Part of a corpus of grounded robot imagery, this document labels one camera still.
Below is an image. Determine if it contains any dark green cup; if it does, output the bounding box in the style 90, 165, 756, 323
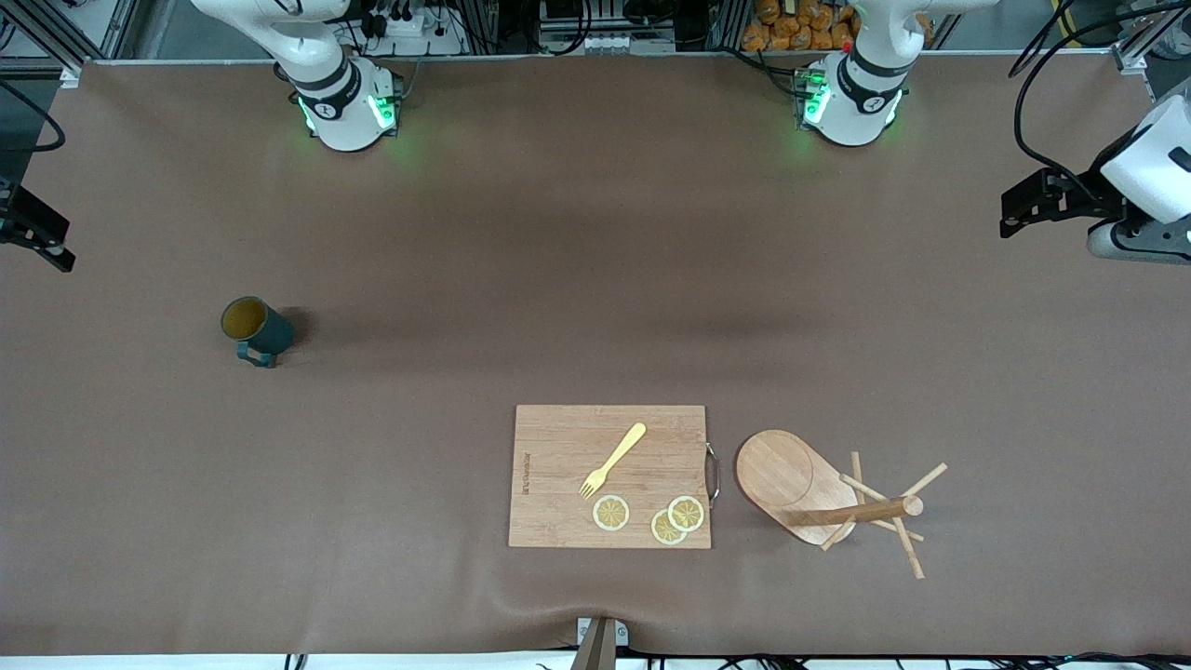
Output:
221, 296, 296, 369

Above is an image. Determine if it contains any wooden cup rack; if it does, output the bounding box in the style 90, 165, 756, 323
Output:
735, 429, 949, 581

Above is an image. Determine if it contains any black and white electronics rack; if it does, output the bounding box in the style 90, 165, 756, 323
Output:
538, 0, 680, 55

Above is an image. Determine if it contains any brown table cover mat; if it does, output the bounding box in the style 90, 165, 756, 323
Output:
0, 51, 1191, 658

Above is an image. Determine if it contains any white power strip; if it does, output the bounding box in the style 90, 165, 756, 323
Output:
358, 0, 469, 57

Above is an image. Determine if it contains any yellow plastic fork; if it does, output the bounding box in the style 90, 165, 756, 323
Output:
579, 422, 648, 501

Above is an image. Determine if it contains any wooden cutting board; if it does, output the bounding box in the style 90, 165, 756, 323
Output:
508, 405, 722, 550

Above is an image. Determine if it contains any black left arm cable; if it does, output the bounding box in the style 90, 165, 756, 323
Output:
1010, 0, 1191, 201

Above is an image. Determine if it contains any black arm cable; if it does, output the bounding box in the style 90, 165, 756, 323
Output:
1010, 0, 1191, 201
0, 79, 67, 154

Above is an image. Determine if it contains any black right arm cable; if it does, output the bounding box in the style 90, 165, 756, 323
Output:
0, 79, 67, 154

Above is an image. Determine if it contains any aluminium frame with diagonal struts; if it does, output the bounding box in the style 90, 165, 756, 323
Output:
0, 0, 141, 89

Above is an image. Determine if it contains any aluminium frame corner post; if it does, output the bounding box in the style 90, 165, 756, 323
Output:
1112, 0, 1191, 77

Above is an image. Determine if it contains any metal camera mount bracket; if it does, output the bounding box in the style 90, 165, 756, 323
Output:
569, 617, 630, 670

